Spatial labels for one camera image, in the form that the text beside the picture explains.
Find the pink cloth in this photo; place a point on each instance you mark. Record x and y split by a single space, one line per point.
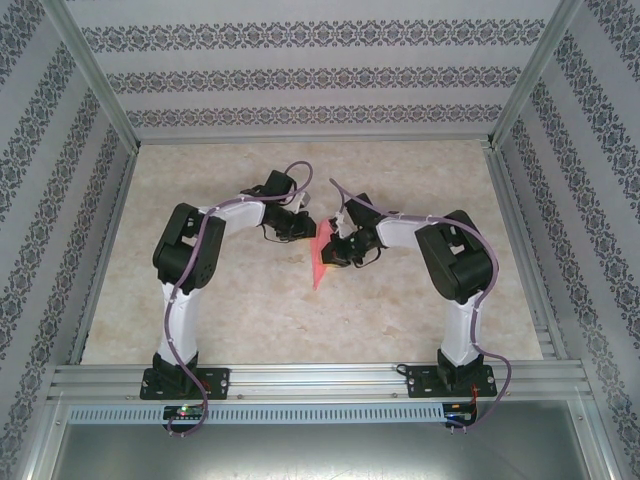
317 265

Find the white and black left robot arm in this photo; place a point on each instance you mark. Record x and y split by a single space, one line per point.
180 325

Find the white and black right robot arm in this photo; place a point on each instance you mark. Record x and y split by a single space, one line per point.
462 332

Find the grey sheet metal tray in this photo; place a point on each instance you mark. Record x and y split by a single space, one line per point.
320 450

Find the small dark circuit board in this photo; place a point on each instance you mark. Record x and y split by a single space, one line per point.
457 416

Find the circuit board with green light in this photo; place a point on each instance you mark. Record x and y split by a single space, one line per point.
192 413

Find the thin aluminium wall rail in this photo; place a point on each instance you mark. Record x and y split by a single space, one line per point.
315 138

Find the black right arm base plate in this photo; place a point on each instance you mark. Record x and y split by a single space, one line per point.
417 382

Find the aluminium table side rail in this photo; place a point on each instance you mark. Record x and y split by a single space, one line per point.
524 250
104 250

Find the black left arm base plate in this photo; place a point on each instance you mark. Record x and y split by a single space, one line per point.
220 384

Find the aluminium frame post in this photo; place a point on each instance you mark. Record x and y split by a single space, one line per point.
532 75
95 75

